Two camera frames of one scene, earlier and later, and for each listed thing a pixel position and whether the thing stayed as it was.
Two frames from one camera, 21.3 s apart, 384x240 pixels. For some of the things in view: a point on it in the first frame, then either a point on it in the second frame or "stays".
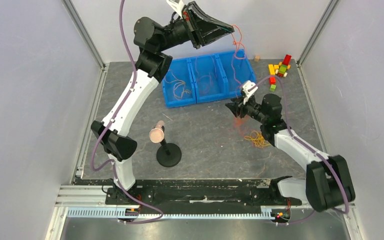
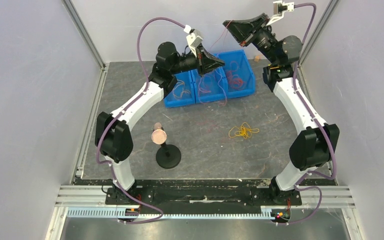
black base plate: x=205 y=192 stays
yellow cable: x=257 y=139 to x=244 y=131
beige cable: x=173 y=88 stays
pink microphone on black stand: x=168 y=154 stays
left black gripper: x=198 y=25 to x=202 y=70
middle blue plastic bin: x=208 y=78 stays
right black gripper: x=243 y=108 to x=249 y=33
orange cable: x=239 y=53 to x=235 y=83
